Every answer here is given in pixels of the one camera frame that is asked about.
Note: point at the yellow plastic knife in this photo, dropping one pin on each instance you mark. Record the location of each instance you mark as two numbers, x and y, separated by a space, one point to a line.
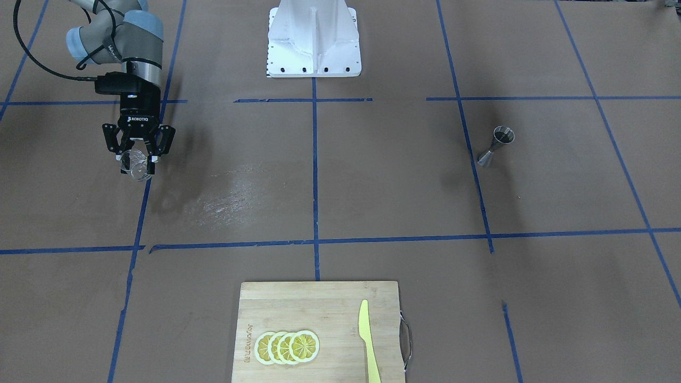
366 336

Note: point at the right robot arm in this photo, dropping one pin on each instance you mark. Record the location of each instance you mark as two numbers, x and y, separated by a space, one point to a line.
126 33

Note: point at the bamboo cutting board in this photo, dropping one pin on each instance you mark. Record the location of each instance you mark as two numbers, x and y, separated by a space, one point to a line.
329 309

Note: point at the steel jigger measuring cup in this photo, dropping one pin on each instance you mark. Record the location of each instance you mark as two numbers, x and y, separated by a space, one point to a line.
502 135

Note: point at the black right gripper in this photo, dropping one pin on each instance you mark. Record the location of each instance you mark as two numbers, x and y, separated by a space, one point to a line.
139 113

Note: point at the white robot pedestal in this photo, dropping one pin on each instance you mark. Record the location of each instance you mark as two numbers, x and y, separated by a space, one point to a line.
309 39

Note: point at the clear glass cup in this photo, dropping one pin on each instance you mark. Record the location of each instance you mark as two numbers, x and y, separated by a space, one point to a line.
134 163

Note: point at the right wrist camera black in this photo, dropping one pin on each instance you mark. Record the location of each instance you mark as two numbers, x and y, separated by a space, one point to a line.
118 83

